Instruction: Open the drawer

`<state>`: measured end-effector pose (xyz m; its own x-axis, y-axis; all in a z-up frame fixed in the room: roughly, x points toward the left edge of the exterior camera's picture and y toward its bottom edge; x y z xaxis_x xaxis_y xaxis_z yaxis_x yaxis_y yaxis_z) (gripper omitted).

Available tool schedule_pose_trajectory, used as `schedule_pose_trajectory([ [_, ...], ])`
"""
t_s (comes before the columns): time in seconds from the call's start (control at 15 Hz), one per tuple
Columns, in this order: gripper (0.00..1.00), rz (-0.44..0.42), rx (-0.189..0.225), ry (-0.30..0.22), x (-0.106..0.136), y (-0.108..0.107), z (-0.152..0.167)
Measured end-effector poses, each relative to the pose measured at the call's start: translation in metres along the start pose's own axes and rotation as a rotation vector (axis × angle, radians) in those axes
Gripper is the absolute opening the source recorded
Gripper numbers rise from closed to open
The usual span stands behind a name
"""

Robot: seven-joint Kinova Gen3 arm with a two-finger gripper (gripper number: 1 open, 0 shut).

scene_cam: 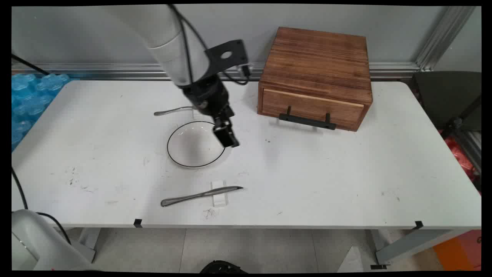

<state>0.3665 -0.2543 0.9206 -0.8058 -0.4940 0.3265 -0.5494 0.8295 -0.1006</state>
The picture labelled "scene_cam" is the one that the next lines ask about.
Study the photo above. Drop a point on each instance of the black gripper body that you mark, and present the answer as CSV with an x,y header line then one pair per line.
x,y
207,96

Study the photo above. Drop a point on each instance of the white bowl with black rim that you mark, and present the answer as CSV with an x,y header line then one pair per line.
x,y
192,148

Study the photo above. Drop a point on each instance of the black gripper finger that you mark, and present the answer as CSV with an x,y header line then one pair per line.
x,y
221,123
228,139

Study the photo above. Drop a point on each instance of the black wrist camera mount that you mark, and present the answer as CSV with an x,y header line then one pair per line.
x,y
226,55

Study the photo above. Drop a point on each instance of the black tape marker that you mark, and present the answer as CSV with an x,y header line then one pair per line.
x,y
419,224
137,222

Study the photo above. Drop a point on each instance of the silver metal fork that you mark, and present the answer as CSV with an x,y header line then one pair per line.
x,y
171,111

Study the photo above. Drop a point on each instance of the brown wooden drawer cabinet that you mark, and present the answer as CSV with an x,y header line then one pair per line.
x,y
319,57

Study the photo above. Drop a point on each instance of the aluminium frame bar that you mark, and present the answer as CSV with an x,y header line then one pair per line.
x,y
471,148

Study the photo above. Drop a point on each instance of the orange box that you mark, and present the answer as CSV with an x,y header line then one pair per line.
x,y
459,250

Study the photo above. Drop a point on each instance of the blue bubble wrap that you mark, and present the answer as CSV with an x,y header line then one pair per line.
x,y
29,100

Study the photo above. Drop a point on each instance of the red plastic bag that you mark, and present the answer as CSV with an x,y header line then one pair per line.
x,y
461,156

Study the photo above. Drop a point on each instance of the slanted aluminium frame post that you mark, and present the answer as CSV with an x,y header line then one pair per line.
x,y
446,36

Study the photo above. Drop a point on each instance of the white cutlery rest block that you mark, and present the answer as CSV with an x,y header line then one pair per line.
x,y
220,201
196,114

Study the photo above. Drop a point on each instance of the black round object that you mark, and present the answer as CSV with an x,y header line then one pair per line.
x,y
223,267

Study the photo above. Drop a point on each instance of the grey table leg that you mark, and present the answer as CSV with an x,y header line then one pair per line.
x,y
86,242
415,244

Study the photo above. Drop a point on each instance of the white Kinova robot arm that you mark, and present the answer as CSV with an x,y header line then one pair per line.
x,y
169,46

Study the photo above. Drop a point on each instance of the horizontal aluminium frame rail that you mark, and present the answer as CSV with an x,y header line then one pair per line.
x,y
115,71

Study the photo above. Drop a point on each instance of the silver metal knife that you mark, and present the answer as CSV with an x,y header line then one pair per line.
x,y
192,196

